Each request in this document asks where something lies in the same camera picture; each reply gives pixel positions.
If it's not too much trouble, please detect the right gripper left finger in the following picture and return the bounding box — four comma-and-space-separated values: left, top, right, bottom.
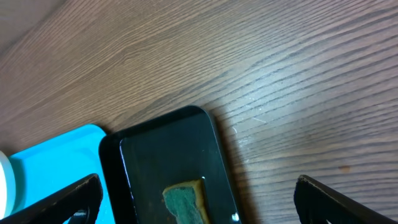
1, 174, 103, 224

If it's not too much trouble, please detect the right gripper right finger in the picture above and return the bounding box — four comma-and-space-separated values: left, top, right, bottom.
294, 175, 397, 224

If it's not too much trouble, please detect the white plate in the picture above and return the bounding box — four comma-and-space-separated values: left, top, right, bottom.
0, 152, 16, 219

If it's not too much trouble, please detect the green yellow sponge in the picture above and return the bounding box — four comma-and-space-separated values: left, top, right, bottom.
162, 179, 211, 224

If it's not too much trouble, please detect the black rectangular tray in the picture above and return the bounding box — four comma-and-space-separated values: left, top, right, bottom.
99, 106, 244, 223

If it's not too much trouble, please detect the blue plastic tray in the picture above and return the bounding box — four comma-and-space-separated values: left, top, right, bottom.
9, 124, 115, 224

